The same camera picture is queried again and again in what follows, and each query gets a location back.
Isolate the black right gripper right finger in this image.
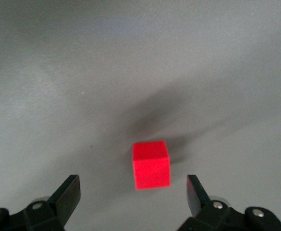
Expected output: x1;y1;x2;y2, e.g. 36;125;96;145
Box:
176;174;281;231

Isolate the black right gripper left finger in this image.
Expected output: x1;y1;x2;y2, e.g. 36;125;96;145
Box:
0;174;81;231

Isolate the red cube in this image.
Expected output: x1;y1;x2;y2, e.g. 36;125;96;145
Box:
132;141;171;191

